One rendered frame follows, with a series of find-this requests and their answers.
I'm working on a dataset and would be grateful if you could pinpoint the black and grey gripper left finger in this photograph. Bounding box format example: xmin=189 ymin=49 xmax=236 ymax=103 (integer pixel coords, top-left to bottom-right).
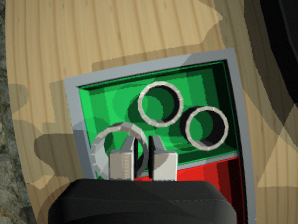
xmin=109 ymin=135 xmax=138 ymax=181

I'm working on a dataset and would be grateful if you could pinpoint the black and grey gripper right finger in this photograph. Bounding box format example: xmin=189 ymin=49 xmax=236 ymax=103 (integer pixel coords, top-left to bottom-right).
xmin=148 ymin=135 xmax=178 ymax=181

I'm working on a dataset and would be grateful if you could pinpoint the red and green divided tray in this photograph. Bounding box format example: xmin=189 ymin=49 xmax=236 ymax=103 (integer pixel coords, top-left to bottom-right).
xmin=64 ymin=48 xmax=256 ymax=224

